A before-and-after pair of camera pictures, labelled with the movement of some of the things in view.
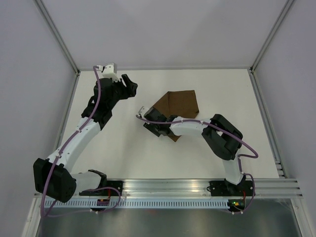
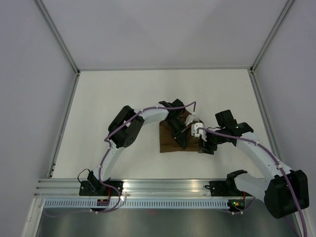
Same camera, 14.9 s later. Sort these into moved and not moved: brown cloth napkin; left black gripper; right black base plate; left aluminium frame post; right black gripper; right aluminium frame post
Moved: brown cloth napkin; right black gripper; left black gripper
Not moved: left aluminium frame post; right aluminium frame post; right black base plate
